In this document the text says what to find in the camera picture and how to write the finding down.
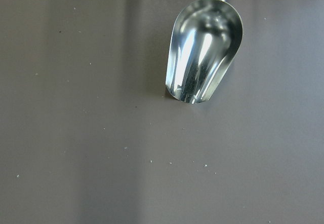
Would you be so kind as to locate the silver metal scoop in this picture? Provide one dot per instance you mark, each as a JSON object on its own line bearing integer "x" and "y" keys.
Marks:
{"x": 205, "y": 39}

